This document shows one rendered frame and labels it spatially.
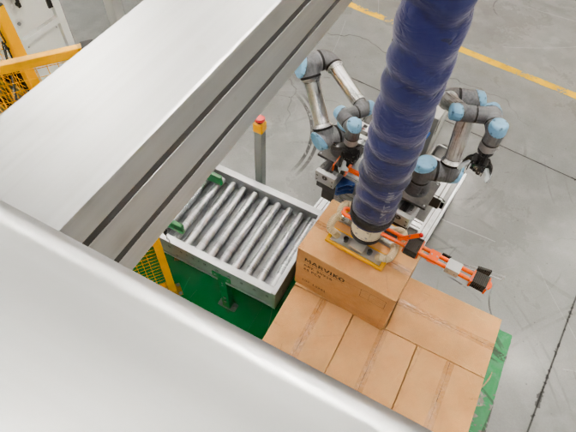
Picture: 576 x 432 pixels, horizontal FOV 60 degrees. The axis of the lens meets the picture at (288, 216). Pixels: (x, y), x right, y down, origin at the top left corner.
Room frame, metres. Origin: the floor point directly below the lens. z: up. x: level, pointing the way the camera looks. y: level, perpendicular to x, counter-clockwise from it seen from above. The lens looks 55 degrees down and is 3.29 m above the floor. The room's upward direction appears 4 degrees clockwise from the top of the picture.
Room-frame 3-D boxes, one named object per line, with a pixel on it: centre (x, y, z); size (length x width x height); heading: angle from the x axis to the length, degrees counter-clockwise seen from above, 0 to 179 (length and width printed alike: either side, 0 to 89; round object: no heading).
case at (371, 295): (1.44, -0.42, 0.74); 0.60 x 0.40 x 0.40; 61
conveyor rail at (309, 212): (2.39, 0.83, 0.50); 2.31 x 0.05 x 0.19; 65
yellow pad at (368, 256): (1.36, -0.37, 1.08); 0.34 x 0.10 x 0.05; 61
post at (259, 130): (2.30, 0.22, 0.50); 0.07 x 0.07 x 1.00; 65
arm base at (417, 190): (1.81, -0.73, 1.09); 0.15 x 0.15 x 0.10
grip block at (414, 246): (1.32, -0.64, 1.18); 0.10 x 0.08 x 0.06; 151
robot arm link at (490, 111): (1.60, -0.83, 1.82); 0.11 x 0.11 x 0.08; 85
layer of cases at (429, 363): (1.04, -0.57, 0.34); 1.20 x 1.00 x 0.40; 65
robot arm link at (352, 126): (1.81, -0.30, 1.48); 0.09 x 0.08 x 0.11; 30
